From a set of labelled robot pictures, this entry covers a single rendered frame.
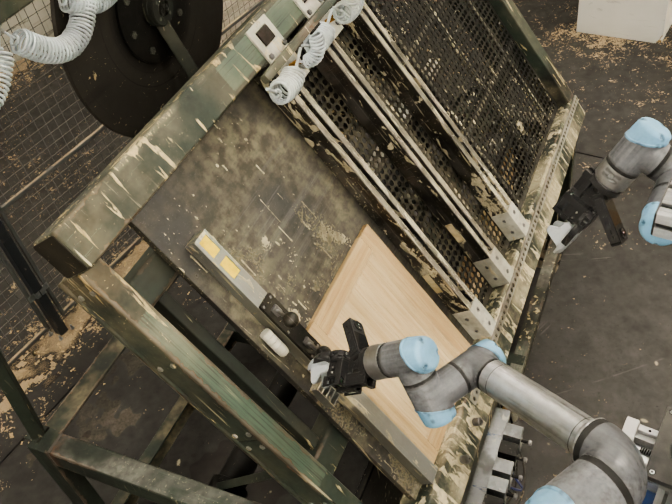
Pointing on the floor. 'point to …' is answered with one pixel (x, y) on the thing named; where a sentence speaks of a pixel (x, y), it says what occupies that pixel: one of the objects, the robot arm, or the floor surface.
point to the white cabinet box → (626, 18)
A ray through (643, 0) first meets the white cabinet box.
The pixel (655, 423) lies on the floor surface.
